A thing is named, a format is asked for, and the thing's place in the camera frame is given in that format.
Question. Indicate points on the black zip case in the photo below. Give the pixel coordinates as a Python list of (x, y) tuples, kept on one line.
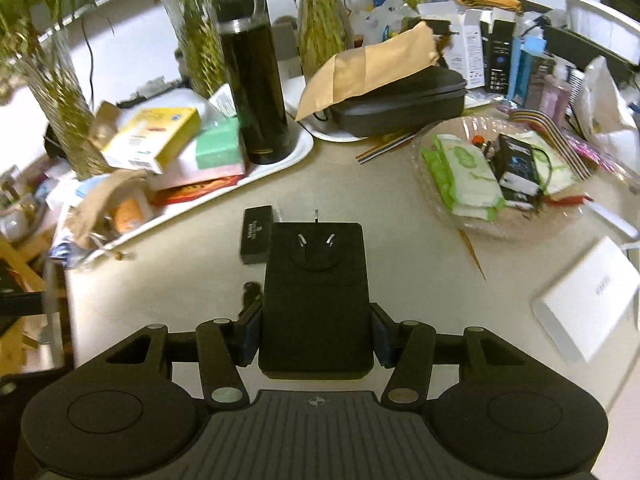
[(400, 105)]

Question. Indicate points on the white plastic bin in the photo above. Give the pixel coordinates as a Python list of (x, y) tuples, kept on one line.
[(600, 20)]

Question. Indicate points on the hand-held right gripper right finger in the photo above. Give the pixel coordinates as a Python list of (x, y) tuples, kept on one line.
[(381, 340)]

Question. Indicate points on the wooden chair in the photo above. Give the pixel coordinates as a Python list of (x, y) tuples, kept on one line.
[(20, 270)]

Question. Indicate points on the thin wooden stick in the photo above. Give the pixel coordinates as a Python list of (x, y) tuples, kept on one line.
[(472, 255)]

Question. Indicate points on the white flat device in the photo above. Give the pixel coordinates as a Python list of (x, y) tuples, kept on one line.
[(585, 300)]

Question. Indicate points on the white plate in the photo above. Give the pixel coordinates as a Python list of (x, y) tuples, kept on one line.
[(325, 132)]

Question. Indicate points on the blue and white plastic bag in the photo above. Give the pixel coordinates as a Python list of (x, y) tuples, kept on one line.
[(70, 250)]

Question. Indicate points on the glass vase with green stems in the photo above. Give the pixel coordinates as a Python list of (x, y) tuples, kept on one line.
[(322, 25)]

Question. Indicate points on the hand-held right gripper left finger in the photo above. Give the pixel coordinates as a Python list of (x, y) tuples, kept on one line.
[(250, 335)]

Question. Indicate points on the orange packet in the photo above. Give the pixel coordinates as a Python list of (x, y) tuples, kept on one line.
[(129, 215)]

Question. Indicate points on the green and white box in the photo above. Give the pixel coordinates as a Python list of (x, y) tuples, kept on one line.
[(217, 145)]

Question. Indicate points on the glass vase with green plant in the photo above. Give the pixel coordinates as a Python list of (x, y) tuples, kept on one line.
[(65, 105), (197, 40)]

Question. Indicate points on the red flat packet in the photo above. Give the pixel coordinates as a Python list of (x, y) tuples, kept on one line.
[(195, 190)]

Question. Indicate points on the black thermos bottle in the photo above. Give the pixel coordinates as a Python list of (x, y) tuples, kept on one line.
[(255, 90)]

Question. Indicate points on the tall blue box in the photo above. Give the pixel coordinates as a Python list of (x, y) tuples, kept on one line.
[(527, 70)]

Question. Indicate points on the long white tray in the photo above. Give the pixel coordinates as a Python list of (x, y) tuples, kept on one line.
[(295, 152)]

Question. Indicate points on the black power adapter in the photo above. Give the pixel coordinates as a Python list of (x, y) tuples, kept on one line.
[(315, 300)]

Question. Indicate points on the crumpled brown paper bag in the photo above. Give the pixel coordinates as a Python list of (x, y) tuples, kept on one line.
[(95, 205)]

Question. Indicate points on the small black box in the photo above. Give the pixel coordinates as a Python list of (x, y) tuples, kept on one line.
[(256, 235)]

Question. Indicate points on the tall white box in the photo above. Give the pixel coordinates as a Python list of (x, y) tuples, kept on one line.
[(467, 50)]

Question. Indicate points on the clear glass plate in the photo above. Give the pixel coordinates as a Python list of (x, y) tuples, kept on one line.
[(485, 227)]

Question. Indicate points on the pink bottle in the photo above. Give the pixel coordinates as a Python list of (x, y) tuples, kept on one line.
[(556, 95)]

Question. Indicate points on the bundle of thin sticks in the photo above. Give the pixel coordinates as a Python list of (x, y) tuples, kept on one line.
[(380, 150)]

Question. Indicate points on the tall black box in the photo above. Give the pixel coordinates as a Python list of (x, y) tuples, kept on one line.
[(499, 55)]

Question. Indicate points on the yellow cardboard box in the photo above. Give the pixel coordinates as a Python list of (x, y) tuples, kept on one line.
[(150, 140)]

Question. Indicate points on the brown paper envelope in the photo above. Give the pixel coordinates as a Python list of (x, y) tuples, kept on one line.
[(360, 75)]

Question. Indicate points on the black and white box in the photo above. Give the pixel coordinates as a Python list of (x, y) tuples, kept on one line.
[(515, 160)]

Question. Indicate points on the green white wet wipes packet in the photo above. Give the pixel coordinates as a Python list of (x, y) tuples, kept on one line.
[(465, 175), (557, 172)]

